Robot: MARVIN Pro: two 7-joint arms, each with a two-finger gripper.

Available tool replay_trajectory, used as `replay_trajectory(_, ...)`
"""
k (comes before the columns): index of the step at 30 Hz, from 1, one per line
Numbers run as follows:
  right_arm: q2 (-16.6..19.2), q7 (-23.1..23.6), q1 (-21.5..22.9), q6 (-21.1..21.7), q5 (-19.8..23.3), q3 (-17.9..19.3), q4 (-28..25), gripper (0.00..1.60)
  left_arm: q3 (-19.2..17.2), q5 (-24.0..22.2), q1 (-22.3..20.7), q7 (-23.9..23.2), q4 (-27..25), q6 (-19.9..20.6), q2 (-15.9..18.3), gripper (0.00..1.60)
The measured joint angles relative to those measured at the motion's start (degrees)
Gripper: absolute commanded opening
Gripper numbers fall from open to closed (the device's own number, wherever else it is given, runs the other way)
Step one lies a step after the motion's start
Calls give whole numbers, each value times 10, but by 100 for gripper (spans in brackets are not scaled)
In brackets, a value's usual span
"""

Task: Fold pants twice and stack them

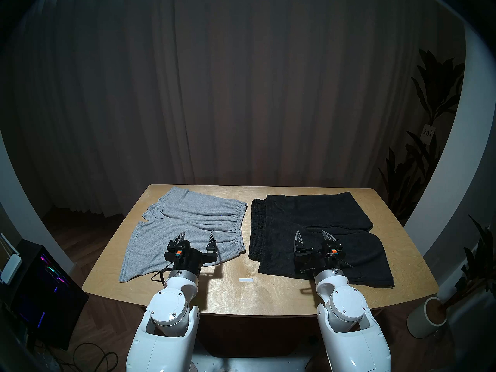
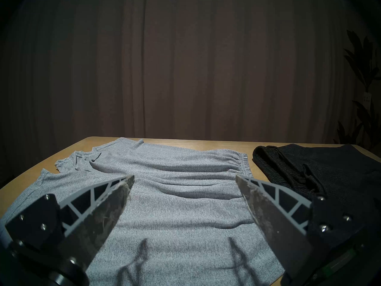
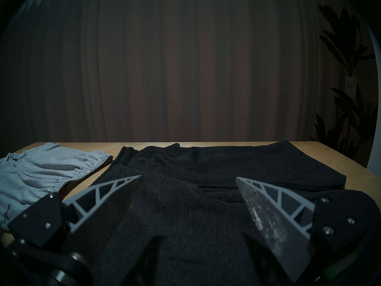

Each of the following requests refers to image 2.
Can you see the white plant tag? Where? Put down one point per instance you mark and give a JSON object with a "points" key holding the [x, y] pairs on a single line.
{"points": [[367, 97]]}

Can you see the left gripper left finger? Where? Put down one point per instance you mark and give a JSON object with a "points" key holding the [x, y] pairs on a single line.
{"points": [[89, 222]]}

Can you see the black shorts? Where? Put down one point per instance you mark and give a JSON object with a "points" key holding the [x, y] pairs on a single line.
{"points": [[333, 166]]}

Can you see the brown pleated curtain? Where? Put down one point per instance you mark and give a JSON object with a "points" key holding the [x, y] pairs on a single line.
{"points": [[178, 65]]}

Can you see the grey shorts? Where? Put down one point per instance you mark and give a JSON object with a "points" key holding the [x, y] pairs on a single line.
{"points": [[178, 199]]}

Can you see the tall dark leafy plant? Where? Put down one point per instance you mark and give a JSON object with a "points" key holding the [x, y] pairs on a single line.
{"points": [[364, 65]]}

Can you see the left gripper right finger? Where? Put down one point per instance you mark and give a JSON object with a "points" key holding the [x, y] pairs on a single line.
{"points": [[268, 222]]}

